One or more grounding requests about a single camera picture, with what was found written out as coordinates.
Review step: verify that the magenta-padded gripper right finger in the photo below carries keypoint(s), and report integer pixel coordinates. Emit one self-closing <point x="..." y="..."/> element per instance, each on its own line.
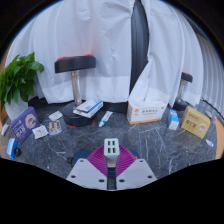
<point x="136" y="172"/>

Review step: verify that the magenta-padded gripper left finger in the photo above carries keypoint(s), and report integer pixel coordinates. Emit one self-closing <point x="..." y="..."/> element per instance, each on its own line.
<point x="85" y="173"/>

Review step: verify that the white multi-port charger block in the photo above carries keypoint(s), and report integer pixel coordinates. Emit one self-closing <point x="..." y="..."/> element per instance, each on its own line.
<point x="111" y="150"/>

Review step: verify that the pill blister pack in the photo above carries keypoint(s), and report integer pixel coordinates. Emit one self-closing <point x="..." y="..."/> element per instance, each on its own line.
<point x="55" y="127"/>

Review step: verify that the white green tube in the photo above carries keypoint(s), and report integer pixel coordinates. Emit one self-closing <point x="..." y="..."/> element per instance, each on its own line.
<point x="105" y="119"/>

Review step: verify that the white square packet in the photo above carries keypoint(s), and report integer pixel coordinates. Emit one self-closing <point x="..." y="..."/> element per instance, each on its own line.
<point x="40" y="132"/>

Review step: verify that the white orange long box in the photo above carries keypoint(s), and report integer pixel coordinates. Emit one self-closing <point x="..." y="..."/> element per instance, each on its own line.
<point x="146" y="111"/>

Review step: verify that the small blue white box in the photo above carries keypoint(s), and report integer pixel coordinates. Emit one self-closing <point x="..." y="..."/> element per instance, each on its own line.
<point x="173" y="120"/>

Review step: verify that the white flat sachet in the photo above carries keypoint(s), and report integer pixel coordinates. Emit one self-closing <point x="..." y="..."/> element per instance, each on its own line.
<point x="55" y="115"/>

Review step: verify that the white blue flat box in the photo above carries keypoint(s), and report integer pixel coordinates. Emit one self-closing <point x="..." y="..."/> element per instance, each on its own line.
<point x="88" y="107"/>

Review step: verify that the small blue device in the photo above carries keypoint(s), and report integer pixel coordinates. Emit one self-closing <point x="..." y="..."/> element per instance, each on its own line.
<point x="12" y="148"/>

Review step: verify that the yellow box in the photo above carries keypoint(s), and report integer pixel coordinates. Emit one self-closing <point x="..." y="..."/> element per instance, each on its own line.
<point x="195" y="122"/>

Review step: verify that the purple box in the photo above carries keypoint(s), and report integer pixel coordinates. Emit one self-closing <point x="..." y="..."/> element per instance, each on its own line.
<point x="24" y="125"/>

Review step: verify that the small white blue sachet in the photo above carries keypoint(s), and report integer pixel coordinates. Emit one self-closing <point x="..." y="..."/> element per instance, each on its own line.
<point x="209" y="143"/>

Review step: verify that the small white packet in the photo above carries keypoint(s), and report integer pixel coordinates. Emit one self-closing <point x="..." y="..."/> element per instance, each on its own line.
<point x="4" y="129"/>

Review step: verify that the black red bar stool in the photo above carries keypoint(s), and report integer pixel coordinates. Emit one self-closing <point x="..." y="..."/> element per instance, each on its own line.
<point x="75" y="64"/>
<point x="186" y="77"/>

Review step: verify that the green leafy potted plant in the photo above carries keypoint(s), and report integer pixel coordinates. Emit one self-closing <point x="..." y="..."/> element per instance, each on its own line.
<point x="18" y="80"/>

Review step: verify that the grey pleated curtain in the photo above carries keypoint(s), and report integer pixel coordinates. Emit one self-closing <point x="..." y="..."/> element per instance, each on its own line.
<point x="213" y="76"/>

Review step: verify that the white curtain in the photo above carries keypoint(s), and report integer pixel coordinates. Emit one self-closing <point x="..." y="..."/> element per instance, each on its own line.
<point x="86" y="30"/>
<point x="170" y="46"/>

